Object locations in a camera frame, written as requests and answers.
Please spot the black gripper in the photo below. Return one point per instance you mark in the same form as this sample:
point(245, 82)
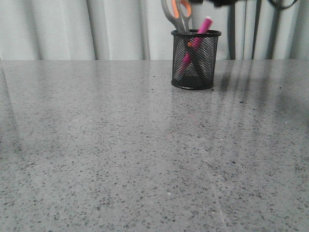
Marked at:
point(216, 3)

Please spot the pink marker pen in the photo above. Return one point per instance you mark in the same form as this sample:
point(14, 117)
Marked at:
point(194, 45)

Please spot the grey orange scissors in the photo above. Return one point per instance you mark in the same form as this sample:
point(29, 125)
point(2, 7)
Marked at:
point(179, 16)

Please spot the black mesh pen cup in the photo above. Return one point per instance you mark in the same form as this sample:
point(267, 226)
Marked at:
point(207, 59)

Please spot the grey curtain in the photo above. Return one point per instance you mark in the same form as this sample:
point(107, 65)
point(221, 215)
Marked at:
point(138, 29)

